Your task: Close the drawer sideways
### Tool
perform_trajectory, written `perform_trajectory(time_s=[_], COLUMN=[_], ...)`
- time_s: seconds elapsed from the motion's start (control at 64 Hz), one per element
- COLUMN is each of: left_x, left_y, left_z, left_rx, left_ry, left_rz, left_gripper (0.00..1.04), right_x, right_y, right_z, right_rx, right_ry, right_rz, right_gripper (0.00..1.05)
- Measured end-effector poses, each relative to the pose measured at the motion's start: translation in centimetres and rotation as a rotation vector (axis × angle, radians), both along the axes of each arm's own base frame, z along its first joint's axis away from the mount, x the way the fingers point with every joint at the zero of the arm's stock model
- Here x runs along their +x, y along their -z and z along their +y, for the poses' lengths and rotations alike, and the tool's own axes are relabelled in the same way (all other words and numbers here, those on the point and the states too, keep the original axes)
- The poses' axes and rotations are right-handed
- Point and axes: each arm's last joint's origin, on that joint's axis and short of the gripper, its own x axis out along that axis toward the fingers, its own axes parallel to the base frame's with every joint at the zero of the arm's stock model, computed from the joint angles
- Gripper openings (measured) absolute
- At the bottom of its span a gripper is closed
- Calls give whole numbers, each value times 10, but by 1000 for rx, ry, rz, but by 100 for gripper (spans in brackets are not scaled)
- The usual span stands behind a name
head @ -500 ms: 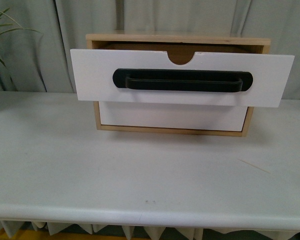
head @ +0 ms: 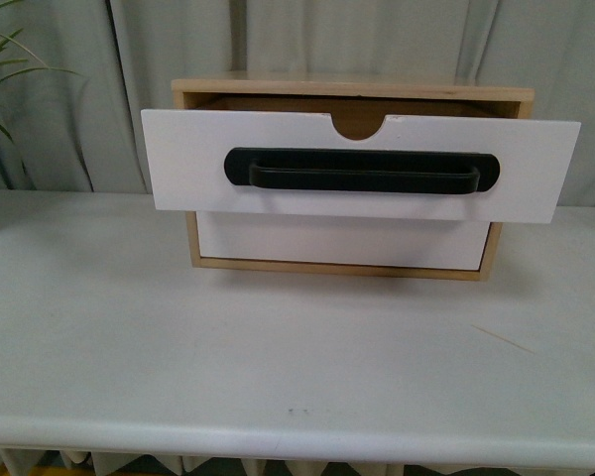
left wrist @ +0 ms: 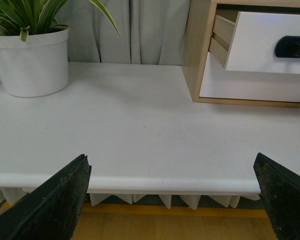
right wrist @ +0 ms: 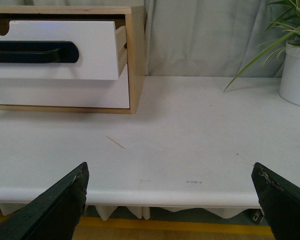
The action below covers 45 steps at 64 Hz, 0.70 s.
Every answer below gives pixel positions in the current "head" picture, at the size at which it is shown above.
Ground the white drawer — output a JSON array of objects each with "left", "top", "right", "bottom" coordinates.
[
  {"left": 196, "top": 212, "right": 490, "bottom": 271},
  {"left": 142, "top": 95, "right": 580, "bottom": 223}
]

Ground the black drawer handle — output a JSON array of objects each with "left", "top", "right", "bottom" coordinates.
[{"left": 224, "top": 148, "right": 501, "bottom": 195}]

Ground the wooden drawer cabinet frame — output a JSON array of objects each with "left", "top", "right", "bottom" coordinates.
[{"left": 172, "top": 71, "right": 535, "bottom": 281}]

